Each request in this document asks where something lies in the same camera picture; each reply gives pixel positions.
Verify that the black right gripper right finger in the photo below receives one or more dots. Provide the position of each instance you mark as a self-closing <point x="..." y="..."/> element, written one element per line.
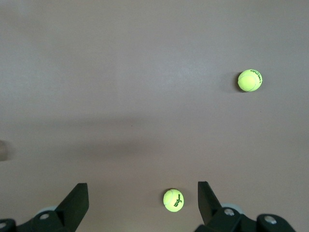
<point x="208" y="207"/>

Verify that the white and blue tennis can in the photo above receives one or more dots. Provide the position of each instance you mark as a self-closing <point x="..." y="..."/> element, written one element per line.
<point x="3" y="149"/>

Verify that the yellow-green tennis ball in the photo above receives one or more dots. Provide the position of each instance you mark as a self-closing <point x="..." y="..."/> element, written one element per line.
<point x="173" y="200"/>
<point x="249" y="80"/>

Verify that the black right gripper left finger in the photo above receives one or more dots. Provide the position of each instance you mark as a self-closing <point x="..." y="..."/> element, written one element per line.
<point x="72" y="207"/>

